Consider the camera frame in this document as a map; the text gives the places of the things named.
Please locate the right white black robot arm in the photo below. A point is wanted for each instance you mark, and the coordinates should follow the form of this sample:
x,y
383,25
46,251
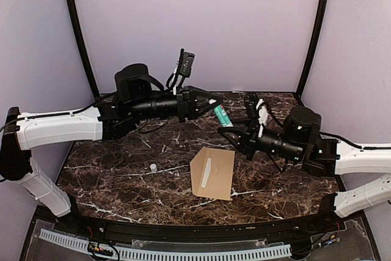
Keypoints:
x,y
319,154

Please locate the black curved front rail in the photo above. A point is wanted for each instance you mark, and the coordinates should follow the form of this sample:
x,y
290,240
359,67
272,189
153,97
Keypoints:
x,y
295,229

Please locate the white slotted cable duct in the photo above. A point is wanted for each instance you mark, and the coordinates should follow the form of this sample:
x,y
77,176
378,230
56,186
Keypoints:
x,y
148,250

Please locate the right black frame post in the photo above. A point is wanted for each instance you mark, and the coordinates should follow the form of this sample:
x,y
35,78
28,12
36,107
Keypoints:
x,y
313,43

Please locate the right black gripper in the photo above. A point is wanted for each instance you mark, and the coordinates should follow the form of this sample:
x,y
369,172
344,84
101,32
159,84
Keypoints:
x,y
247,143

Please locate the left black frame post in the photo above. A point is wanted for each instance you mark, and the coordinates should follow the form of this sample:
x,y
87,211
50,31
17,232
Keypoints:
x,y
80,43

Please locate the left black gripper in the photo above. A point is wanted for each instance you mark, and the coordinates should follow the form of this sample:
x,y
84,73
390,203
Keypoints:
x,y
192,110

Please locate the brown kraft paper envelope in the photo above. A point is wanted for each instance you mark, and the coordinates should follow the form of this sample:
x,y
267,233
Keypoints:
x,y
219,184

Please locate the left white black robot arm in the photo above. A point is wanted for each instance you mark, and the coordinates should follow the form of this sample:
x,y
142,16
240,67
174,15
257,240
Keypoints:
x,y
138,97

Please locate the white glue stick cap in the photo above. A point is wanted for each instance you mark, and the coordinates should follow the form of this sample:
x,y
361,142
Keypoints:
x,y
153,167

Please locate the black frame post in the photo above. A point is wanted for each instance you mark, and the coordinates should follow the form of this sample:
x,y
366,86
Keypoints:
x,y
313,43
80,43

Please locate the green white glue stick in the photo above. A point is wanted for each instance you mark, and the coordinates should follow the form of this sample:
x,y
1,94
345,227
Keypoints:
x,y
222,116

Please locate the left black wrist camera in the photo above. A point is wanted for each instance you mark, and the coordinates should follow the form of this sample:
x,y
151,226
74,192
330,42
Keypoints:
x,y
182,71

